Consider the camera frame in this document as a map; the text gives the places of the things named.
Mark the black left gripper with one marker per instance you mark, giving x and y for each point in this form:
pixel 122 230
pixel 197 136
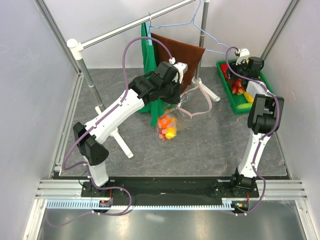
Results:
pixel 176 99

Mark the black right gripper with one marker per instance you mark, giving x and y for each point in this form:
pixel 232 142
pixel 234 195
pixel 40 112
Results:
pixel 234 67

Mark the red toy cherries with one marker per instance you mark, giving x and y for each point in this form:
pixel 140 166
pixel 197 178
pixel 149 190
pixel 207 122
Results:
pixel 236 86

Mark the yellow toy corn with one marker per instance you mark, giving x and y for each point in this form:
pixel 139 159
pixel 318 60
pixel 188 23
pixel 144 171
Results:
pixel 248 97
pixel 171 129

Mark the orange toy fruit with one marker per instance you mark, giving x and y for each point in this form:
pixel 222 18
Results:
pixel 164 121

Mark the clear pink-dotted zip bag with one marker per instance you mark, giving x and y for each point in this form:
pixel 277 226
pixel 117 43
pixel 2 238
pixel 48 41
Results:
pixel 181 114

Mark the green toy cucumber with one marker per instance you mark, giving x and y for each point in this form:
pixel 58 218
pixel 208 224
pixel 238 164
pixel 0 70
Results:
pixel 243 106

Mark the red toy chili pepper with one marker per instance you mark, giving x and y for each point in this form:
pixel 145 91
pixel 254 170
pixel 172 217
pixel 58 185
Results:
pixel 162 133

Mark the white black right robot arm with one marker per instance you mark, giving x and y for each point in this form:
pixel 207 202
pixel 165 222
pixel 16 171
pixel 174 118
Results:
pixel 263 120

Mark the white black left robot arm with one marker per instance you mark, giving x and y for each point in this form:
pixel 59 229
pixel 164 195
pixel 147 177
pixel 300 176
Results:
pixel 164 83

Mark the red toy bell pepper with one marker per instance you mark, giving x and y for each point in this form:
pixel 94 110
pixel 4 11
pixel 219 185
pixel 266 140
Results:
pixel 224 68

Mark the green plastic tray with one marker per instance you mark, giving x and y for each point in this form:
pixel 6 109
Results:
pixel 254 85

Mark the brown towel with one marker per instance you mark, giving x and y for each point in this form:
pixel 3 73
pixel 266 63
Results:
pixel 184 53

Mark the white metal clothes rack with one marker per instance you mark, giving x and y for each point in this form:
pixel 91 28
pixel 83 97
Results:
pixel 76 49

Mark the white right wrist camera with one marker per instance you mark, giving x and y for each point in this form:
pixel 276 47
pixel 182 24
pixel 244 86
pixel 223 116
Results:
pixel 243 55

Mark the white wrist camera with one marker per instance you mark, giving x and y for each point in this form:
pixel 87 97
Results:
pixel 243 55
pixel 181 67

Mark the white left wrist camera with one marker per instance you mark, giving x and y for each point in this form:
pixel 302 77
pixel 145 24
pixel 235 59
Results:
pixel 181 67

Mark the light blue wire hanger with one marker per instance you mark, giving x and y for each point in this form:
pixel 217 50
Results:
pixel 201 28

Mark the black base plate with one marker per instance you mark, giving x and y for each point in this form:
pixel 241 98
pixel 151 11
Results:
pixel 142 187

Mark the grey slotted cable duct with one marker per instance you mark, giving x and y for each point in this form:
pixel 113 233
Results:
pixel 89 204

